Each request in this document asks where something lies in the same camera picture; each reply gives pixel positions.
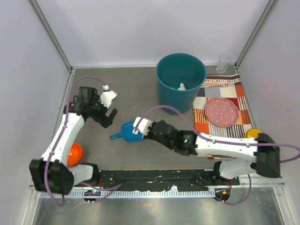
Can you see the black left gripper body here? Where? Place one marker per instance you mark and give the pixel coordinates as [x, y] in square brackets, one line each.
[99, 109]

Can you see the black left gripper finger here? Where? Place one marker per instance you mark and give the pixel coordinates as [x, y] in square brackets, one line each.
[105, 122]
[112, 114]

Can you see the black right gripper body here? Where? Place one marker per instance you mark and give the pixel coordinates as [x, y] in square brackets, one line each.
[150, 135]

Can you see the blue plastic dustpan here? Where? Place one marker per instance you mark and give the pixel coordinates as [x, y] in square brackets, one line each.
[127, 133]

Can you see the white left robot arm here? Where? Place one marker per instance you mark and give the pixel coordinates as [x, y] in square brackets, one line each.
[50, 172]

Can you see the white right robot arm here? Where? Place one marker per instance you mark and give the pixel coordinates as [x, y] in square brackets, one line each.
[249, 155]

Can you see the orange plastic bowl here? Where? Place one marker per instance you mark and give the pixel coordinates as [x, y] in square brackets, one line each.
[75, 154]

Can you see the crumpled white paper scrap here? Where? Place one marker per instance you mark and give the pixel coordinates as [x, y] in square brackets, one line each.
[181, 87]

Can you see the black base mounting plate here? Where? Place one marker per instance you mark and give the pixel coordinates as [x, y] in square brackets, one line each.
[161, 180]

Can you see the teal plastic waste bin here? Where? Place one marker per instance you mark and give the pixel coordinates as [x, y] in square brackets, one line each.
[179, 68]

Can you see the pink dotted plate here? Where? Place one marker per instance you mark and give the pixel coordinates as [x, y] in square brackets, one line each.
[221, 112]

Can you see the colourful striped placemat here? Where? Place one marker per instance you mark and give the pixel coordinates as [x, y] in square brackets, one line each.
[233, 93]

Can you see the silver fork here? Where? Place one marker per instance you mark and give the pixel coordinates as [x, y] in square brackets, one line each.
[223, 85]

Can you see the yellow mug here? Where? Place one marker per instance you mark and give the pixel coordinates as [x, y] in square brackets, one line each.
[252, 133]

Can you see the clear drinking glass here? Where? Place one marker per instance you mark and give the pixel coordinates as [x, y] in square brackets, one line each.
[223, 63]

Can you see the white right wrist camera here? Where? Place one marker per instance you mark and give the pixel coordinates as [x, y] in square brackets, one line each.
[141, 126]

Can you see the white cable duct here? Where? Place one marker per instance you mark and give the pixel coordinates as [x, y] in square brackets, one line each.
[172, 193]

